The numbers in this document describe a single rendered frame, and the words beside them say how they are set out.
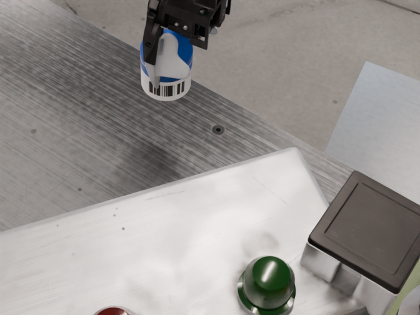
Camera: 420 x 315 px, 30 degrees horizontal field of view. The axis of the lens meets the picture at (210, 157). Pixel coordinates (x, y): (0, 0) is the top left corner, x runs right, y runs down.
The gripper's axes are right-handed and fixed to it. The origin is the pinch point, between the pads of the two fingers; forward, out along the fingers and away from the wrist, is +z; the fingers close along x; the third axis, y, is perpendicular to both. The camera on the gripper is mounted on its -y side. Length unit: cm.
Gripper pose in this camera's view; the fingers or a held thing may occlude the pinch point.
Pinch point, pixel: (165, 58)
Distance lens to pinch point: 106.0
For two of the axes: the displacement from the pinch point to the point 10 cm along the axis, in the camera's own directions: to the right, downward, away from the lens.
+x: 4.2, -7.3, 5.4
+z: -0.6, 5.7, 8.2
